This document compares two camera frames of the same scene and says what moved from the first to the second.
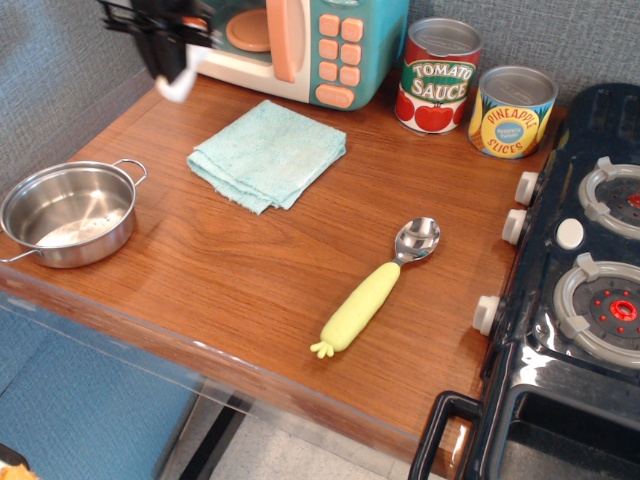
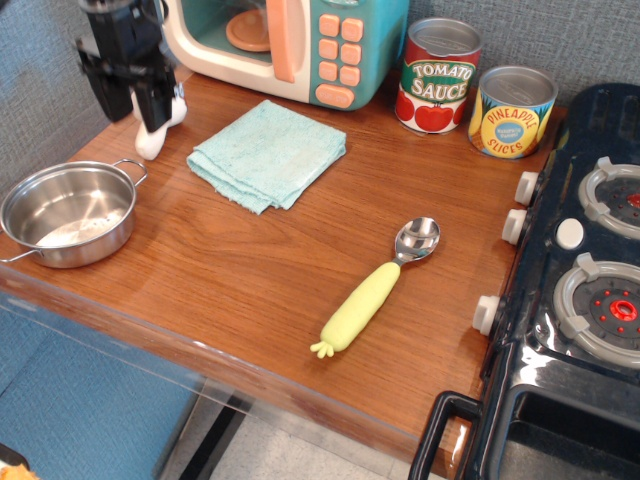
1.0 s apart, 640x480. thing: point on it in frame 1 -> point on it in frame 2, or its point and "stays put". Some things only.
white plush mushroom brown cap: [177, 88] -> [150, 144]
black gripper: [161, 29] -> [127, 44]
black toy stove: [559, 338] stays put
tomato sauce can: [440, 61] stays put
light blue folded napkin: [269, 156] stays put
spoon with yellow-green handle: [417, 237] stays put
